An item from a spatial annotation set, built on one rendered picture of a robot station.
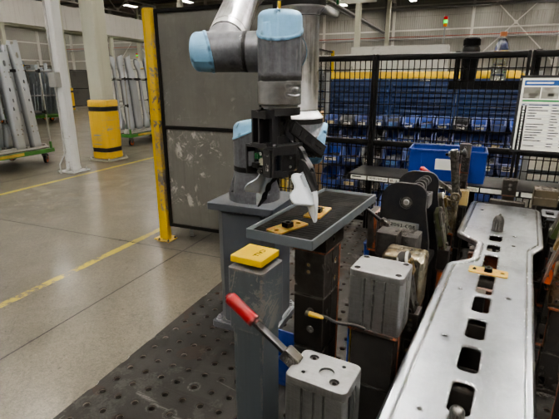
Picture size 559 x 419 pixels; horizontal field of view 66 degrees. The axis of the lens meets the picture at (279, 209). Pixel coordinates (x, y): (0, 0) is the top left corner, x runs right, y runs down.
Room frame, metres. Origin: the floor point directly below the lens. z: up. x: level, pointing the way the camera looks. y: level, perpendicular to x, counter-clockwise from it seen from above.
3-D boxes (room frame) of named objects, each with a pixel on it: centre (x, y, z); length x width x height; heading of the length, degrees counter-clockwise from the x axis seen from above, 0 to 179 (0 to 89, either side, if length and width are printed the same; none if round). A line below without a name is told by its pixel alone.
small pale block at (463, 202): (1.46, -0.65, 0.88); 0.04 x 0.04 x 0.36; 61
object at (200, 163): (3.57, 0.50, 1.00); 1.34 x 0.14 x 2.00; 67
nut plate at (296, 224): (0.78, -0.02, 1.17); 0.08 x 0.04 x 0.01; 135
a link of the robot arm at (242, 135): (1.23, 0.07, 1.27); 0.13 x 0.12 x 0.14; 83
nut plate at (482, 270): (0.93, -0.49, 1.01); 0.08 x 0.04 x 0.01; 61
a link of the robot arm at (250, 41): (0.87, 0.00, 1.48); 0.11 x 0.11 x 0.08; 83
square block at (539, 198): (1.51, -0.96, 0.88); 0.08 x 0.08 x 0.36; 61
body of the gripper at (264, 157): (0.76, 0.00, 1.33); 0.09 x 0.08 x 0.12; 135
